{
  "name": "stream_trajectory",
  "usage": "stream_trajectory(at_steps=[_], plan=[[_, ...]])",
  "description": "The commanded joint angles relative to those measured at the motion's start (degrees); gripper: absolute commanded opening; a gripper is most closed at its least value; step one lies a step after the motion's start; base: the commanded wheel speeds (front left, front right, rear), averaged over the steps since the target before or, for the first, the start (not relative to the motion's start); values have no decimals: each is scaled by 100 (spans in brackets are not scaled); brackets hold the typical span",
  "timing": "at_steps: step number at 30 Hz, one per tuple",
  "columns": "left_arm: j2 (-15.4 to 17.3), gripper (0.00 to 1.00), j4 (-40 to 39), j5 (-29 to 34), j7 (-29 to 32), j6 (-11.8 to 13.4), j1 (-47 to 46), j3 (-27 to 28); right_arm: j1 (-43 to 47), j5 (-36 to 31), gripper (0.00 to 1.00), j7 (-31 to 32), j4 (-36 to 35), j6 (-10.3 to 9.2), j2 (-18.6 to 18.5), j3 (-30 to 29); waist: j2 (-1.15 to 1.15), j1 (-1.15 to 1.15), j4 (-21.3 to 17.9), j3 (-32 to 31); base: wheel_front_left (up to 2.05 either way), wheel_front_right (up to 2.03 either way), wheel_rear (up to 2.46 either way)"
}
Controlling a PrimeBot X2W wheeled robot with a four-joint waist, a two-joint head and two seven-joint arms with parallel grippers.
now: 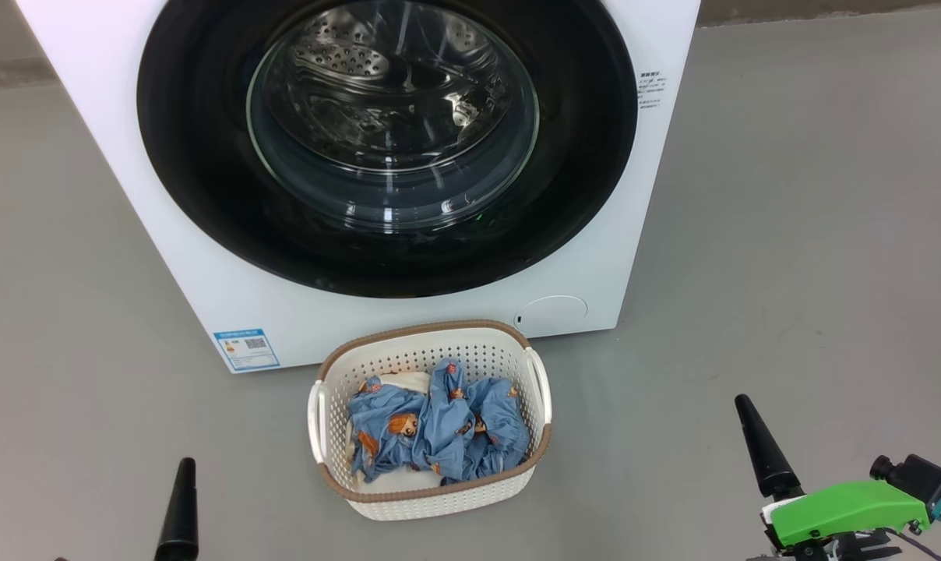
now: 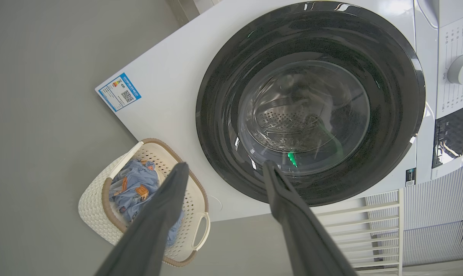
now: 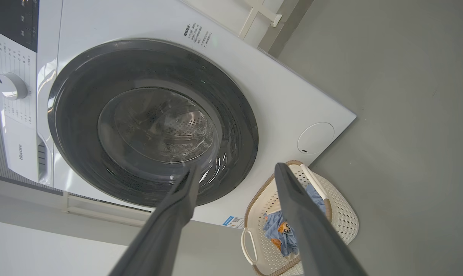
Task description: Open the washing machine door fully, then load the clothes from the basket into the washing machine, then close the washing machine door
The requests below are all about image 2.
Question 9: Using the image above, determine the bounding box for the white slatted rack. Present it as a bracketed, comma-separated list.
[315, 190, 404, 276]

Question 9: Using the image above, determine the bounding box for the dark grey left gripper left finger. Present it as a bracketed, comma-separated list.
[95, 162, 189, 276]

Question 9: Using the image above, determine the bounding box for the blue energy label sticker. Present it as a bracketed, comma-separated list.
[98, 72, 142, 112]

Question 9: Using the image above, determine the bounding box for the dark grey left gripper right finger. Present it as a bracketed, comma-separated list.
[263, 160, 357, 276]

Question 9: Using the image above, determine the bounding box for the cream perforated laundry basket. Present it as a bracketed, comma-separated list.
[78, 138, 211, 268]

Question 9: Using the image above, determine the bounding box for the white front-load washing machine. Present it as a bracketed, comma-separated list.
[95, 0, 463, 222]

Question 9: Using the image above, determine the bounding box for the black washing machine display panel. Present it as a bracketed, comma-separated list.
[432, 104, 463, 169]

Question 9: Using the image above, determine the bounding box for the round white filter cover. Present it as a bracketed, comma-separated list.
[207, 194, 223, 214]

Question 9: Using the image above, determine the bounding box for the washing machine door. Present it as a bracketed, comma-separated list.
[195, 1, 426, 207]

